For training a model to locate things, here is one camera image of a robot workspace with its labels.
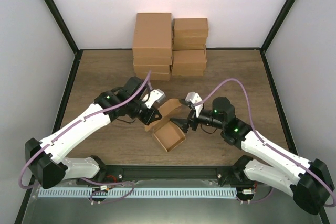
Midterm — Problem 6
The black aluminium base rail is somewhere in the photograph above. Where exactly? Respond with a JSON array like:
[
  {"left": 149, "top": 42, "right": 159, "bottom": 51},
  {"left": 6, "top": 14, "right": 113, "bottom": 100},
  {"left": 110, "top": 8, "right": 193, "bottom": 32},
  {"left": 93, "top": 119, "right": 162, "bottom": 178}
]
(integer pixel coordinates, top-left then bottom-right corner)
[{"left": 92, "top": 165, "right": 253, "bottom": 186}]

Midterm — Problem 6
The black cage frame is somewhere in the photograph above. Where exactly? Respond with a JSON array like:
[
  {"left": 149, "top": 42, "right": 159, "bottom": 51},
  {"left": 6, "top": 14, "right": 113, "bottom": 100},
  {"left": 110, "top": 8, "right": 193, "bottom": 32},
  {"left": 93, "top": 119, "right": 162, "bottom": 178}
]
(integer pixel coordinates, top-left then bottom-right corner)
[{"left": 24, "top": 12, "right": 335, "bottom": 215}]

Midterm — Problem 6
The light blue slotted cable duct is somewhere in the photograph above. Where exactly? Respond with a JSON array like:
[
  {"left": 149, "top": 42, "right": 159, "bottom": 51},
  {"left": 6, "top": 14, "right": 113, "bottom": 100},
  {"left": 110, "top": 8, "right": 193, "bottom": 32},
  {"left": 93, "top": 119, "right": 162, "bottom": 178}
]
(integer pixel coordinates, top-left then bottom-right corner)
[{"left": 38, "top": 187, "right": 237, "bottom": 199}]

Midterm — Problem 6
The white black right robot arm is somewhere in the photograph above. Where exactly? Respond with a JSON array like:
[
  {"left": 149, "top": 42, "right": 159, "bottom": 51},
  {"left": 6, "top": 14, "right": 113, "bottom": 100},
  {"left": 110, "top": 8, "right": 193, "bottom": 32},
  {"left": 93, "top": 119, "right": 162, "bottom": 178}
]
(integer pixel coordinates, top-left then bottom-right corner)
[{"left": 170, "top": 92, "right": 334, "bottom": 215}]

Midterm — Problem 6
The upper small cardboard box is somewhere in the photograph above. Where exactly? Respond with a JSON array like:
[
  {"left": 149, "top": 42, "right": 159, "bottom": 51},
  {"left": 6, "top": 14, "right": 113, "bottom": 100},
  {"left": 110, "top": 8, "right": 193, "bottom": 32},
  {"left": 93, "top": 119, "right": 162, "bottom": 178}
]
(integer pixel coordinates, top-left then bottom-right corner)
[{"left": 173, "top": 35, "right": 207, "bottom": 50}]

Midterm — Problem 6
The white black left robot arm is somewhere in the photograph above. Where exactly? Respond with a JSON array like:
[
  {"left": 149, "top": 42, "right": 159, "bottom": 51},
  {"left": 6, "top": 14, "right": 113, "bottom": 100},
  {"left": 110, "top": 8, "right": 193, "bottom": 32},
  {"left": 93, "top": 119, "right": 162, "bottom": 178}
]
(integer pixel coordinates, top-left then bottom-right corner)
[{"left": 25, "top": 77, "right": 165, "bottom": 189}]

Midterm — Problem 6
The large cardboard box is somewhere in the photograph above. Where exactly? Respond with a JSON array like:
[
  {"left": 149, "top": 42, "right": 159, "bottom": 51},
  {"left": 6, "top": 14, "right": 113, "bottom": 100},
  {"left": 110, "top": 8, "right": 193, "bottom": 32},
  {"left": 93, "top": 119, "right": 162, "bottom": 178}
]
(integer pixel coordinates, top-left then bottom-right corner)
[
  {"left": 133, "top": 57, "right": 172, "bottom": 66},
  {"left": 132, "top": 13, "right": 172, "bottom": 57},
  {"left": 133, "top": 65, "right": 171, "bottom": 73},
  {"left": 136, "top": 72, "right": 171, "bottom": 81}
]

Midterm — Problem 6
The small cardboard box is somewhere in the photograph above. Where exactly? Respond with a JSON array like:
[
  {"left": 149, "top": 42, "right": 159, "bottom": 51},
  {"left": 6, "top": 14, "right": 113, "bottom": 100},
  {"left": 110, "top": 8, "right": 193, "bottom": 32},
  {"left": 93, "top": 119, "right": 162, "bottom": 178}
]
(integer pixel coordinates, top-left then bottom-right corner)
[
  {"left": 173, "top": 35, "right": 207, "bottom": 50},
  {"left": 172, "top": 50, "right": 207, "bottom": 70},
  {"left": 171, "top": 69, "right": 204, "bottom": 77},
  {"left": 173, "top": 18, "right": 209, "bottom": 37}
]

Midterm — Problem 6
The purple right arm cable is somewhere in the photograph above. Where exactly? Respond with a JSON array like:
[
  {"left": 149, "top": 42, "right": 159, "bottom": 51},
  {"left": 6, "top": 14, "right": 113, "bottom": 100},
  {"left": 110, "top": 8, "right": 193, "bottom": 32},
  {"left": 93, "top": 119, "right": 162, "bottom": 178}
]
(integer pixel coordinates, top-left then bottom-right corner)
[{"left": 201, "top": 78, "right": 336, "bottom": 206}]

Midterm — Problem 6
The top large cardboard box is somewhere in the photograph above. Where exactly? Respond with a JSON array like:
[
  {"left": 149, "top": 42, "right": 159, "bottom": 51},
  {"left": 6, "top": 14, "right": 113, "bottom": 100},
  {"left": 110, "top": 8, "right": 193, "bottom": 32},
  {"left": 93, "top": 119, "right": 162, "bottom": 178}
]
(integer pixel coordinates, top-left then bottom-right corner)
[{"left": 132, "top": 13, "right": 172, "bottom": 57}]

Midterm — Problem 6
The bottom large cardboard box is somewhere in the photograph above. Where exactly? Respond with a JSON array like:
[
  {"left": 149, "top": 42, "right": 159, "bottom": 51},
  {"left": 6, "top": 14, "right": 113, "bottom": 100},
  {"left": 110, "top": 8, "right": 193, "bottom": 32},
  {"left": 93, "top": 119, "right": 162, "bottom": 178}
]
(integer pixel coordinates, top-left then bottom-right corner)
[{"left": 136, "top": 72, "right": 171, "bottom": 81}]

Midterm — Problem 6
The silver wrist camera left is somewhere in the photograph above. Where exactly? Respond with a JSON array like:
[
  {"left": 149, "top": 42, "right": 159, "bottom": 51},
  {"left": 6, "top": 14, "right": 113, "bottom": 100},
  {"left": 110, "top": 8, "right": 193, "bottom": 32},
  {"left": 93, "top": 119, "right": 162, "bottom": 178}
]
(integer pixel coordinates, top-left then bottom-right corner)
[{"left": 142, "top": 89, "right": 166, "bottom": 109}]

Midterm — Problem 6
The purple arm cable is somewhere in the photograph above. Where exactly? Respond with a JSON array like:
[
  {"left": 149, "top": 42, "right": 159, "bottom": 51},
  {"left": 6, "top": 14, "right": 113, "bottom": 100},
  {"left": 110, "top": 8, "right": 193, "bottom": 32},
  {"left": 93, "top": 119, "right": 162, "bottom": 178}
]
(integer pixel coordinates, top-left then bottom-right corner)
[
  {"left": 17, "top": 69, "right": 154, "bottom": 206},
  {"left": 201, "top": 78, "right": 336, "bottom": 206}
]

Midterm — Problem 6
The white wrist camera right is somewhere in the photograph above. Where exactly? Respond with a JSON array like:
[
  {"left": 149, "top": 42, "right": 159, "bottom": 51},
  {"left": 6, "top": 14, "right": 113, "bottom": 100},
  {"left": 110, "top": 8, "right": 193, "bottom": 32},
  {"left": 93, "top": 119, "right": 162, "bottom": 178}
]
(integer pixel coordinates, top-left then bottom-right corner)
[{"left": 179, "top": 92, "right": 203, "bottom": 118}]

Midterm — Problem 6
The bottom small cardboard box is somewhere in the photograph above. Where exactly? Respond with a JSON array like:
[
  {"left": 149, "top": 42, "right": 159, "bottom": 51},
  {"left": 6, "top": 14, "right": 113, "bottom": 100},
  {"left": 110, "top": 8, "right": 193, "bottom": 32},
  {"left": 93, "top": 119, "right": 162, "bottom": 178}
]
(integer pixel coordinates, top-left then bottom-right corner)
[{"left": 171, "top": 69, "right": 204, "bottom": 77}]

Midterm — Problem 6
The top small cardboard box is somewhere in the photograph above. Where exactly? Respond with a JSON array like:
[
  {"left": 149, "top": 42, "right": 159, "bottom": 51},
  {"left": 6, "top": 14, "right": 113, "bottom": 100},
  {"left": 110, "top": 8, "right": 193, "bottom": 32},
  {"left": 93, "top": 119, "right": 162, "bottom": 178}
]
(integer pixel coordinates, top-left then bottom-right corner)
[{"left": 173, "top": 18, "right": 209, "bottom": 37}]

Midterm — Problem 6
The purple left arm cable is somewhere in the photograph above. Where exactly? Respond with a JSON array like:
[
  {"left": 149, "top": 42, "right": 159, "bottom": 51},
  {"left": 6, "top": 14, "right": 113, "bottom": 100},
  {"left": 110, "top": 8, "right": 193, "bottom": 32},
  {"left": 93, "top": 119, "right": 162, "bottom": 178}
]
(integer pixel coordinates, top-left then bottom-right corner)
[{"left": 17, "top": 69, "right": 154, "bottom": 206}]

